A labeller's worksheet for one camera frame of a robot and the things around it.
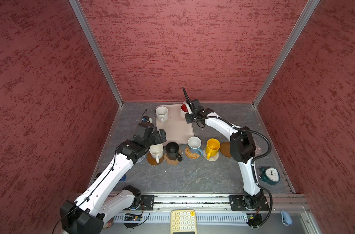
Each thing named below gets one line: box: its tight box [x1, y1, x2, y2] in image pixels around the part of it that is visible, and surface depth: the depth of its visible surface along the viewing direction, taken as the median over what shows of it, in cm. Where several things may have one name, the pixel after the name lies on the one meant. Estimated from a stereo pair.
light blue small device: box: [280, 210, 293, 226], surface depth 70 cm
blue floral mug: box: [187, 135, 203, 156], surface depth 89 cm
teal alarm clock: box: [260, 166, 280, 186], surface depth 82 cm
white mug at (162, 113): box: [155, 106, 169, 123], surface depth 106 cm
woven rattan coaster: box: [185, 145, 200, 159], surface depth 94 cm
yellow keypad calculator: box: [170, 209, 198, 234], surface depth 68 cm
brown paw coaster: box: [164, 153, 179, 166], surface depth 89 cm
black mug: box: [165, 141, 183, 162], surface depth 88 cm
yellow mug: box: [205, 137, 221, 160], surface depth 89 cm
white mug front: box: [149, 143, 164, 163], surface depth 85 cm
